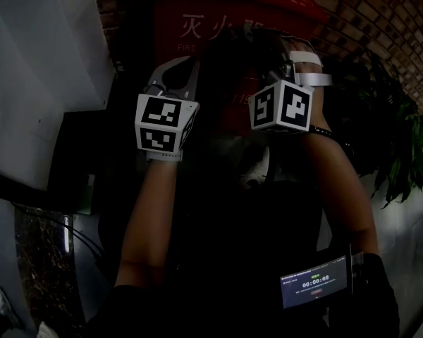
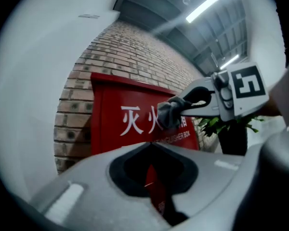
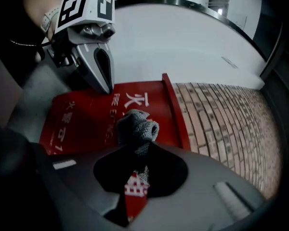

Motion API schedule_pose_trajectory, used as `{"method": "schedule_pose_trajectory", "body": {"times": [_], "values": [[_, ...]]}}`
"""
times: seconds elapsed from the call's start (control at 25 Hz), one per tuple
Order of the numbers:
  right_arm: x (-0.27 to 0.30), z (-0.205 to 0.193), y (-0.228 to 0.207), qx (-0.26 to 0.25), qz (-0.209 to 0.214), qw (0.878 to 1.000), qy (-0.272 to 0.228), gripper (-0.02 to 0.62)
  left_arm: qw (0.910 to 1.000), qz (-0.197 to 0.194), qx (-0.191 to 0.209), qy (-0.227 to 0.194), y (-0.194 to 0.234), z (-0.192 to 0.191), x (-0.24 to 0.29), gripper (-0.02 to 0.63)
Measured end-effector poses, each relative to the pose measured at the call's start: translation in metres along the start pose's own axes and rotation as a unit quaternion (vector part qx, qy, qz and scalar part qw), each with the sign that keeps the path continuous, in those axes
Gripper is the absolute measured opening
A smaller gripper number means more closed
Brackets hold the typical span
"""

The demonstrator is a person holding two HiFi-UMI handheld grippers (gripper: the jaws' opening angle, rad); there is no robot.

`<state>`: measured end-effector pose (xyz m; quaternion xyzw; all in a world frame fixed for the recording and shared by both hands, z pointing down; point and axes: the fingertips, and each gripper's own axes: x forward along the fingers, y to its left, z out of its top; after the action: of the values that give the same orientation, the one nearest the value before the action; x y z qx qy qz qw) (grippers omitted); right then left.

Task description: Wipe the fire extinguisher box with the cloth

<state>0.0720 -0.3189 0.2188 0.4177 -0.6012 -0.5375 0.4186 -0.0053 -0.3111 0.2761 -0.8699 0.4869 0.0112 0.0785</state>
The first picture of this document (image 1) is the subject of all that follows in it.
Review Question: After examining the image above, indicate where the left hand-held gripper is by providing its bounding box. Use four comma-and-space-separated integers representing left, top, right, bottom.
134, 55, 201, 154

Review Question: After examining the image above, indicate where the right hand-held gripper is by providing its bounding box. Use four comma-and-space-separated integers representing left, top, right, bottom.
248, 58, 315, 134

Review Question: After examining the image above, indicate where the red fire extinguisher box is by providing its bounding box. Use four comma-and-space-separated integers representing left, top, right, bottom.
114, 0, 331, 144

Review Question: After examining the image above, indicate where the person's left forearm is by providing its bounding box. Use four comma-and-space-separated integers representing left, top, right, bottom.
114, 158, 180, 290

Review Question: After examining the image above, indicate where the person's right forearm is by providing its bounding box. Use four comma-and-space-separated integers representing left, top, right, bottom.
295, 132, 381, 261

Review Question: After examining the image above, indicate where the person's right hand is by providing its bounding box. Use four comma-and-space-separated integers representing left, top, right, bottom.
288, 39, 331, 127

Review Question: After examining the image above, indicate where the person's white sneaker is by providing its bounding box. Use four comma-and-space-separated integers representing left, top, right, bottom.
238, 146, 273, 190

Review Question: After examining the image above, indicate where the green leafy plant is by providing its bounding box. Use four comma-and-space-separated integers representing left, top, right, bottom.
352, 51, 423, 210

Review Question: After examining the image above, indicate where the black timer display phone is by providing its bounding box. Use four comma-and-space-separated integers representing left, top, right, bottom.
279, 254, 350, 311

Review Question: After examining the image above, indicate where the person's black shirt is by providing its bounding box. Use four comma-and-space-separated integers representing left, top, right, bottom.
87, 251, 401, 338

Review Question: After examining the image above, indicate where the white right hand strap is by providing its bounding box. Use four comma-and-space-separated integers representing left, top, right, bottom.
289, 50, 334, 88

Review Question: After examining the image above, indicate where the black wrist bracelet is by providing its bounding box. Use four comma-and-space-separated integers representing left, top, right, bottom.
308, 124, 355, 154

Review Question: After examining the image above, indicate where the white left wrist strap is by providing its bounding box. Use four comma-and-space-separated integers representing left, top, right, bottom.
146, 149, 184, 163

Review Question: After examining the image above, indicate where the black cable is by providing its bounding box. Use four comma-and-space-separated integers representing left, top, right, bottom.
13, 202, 107, 261

